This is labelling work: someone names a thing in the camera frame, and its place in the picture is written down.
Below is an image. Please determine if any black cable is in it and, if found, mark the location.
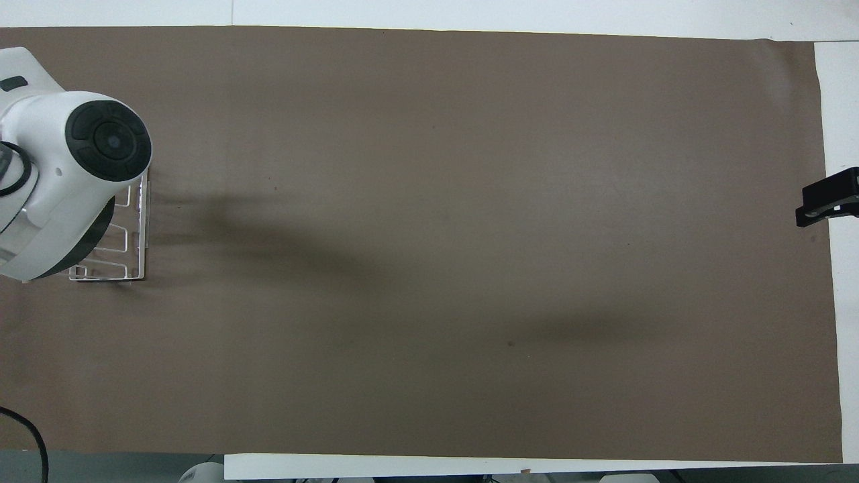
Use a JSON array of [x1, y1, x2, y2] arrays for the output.
[[0, 141, 40, 199], [0, 406, 50, 483]]

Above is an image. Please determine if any black stand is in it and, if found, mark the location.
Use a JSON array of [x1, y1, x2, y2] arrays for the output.
[[795, 167, 859, 228]]

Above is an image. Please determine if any white wire cup holder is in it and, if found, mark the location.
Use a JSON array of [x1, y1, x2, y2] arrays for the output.
[[68, 168, 150, 282]]

